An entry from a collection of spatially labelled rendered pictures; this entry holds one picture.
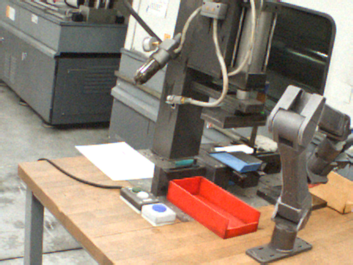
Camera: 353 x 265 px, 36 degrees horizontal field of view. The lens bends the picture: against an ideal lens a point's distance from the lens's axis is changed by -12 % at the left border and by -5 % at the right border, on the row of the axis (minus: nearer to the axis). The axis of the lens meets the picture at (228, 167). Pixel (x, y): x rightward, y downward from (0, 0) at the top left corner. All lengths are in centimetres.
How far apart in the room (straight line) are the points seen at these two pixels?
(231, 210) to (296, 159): 38
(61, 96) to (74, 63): 30
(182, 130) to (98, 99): 308
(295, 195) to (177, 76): 69
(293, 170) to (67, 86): 363
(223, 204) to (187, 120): 40
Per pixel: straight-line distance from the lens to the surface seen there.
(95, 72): 488
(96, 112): 500
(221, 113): 171
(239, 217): 160
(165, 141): 196
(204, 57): 180
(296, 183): 136
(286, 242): 145
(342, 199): 182
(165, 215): 149
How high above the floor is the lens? 157
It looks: 20 degrees down
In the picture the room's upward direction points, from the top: 12 degrees clockwise
